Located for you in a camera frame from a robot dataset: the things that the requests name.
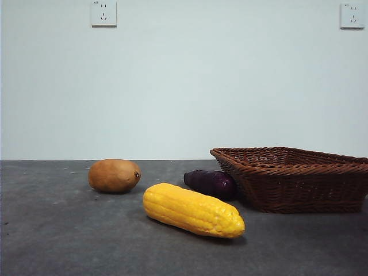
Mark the purple sweet potato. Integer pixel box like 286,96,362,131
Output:
183,169,238,201

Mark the brown potato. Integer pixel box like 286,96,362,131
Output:
87,158,141,193

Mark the white wall socket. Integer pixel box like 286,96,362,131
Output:
91,0,118,28
340,3,365,30

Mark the brown wicker basket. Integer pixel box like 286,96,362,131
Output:
209,147,368,214

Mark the yellow corn cob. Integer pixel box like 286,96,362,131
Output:
143,182,246,239

